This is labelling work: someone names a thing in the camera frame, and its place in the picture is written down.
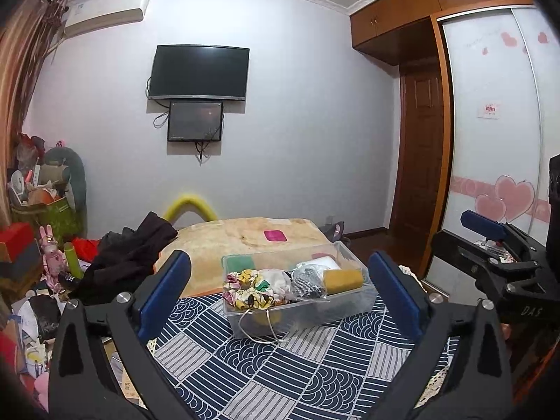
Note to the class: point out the dark red garment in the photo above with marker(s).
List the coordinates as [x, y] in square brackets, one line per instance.
[11, 352]

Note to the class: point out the beige soft cloth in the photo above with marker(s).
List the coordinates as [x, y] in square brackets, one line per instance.
[278, 282]

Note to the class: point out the black plastic bag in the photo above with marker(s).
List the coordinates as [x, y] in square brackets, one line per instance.
[43, 315]

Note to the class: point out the grey box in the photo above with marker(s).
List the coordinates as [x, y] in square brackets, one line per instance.
[22, 262]

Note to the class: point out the green cardboard box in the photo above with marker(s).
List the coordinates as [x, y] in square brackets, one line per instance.
[52, 218]

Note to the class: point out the white air conditioner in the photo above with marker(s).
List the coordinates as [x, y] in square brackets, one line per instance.
[105, 13]

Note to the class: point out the black wall television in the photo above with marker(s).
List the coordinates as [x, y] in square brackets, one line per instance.
[199, 72]

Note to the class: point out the blue white patterned tablecloth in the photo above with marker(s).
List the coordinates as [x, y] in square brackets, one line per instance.
[271, 372]

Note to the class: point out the wooden overhead cabinet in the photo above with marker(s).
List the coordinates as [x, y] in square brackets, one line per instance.
[393, 26]

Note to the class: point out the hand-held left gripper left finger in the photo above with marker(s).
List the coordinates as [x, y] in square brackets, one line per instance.
[168, 288]

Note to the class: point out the white lace cloth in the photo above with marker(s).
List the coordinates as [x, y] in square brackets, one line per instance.
[411, 274]

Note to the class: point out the red box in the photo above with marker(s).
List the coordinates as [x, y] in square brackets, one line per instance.
[17, 234]

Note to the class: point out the pile of black clothes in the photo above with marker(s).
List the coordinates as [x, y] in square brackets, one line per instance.
[127, 262]

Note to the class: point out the red cloth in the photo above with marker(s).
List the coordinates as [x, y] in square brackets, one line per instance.
[87, 249]

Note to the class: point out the grey striped cloth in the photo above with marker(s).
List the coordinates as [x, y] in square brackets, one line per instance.
[308, 283]

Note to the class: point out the brown wooden door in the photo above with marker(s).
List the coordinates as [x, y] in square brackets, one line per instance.
[420, 148]

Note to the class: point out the clear plastic storage box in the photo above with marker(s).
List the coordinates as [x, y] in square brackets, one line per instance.
[306, 315]

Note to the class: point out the mustard yellow cloth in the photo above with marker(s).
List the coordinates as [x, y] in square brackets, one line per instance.
[343, 281]

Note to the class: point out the pink rabbit toy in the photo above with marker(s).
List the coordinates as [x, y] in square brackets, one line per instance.
[52, 258]

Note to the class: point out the white foam block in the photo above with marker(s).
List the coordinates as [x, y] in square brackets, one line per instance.
[323, 264]

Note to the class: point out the red white notice sticker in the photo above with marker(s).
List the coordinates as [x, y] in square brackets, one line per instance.
[490, 110]

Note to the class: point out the white wardrobe sliding door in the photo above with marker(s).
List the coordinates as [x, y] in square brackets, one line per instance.
[549, 96]
[472, 74]

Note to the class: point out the yellow curved foam tube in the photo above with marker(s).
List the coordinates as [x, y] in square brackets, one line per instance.
[188, 202]

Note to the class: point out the striped brown curtain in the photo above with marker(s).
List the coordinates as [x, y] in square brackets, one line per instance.
[17, 74]

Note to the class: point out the red plastic bag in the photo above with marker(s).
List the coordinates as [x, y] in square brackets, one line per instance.
[30, 148]

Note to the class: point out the beige printed blanket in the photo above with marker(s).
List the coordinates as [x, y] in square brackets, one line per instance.
[227, 236]

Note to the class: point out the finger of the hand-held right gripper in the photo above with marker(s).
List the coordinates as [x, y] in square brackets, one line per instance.
[477, 262]
[481, 223]

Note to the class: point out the yellow green tube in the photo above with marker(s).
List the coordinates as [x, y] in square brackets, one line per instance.
[73, 262]

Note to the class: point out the white cabinet with stickers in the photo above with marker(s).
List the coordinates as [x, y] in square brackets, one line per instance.
[442, 271]

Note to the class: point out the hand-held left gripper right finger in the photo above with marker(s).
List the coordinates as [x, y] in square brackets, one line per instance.
[396, 291]

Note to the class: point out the small black wall monitor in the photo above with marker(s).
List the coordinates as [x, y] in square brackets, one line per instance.
[194, 120]

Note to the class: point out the floral fabric scrunchie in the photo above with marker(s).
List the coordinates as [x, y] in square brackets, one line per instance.
[238, 284]

